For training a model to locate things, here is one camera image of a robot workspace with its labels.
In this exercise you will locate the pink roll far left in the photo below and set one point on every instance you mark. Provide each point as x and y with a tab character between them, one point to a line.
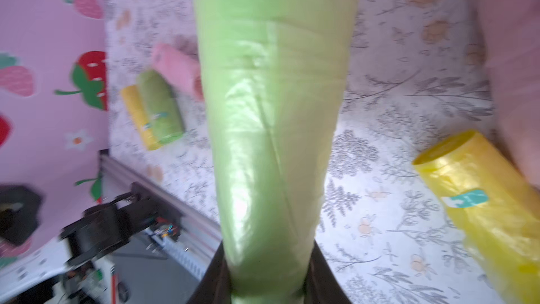
178	69

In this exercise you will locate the green roll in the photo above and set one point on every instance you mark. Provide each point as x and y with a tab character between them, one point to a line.
160	106
273	77

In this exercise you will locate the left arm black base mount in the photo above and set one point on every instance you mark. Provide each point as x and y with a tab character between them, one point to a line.
108	227

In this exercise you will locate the pink roll middle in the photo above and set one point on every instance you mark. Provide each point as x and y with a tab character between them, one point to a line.
511	29

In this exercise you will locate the aluminium front rail frame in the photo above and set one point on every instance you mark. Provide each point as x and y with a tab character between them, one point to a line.
194	239

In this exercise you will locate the yellow roll with teal label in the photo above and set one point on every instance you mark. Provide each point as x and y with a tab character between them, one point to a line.
495	207

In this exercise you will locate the pink roll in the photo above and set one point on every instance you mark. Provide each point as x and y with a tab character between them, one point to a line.
511	29
178	69

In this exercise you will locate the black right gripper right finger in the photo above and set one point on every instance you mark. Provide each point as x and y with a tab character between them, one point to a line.
321	287

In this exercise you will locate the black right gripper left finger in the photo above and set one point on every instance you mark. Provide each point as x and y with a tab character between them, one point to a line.
215	286

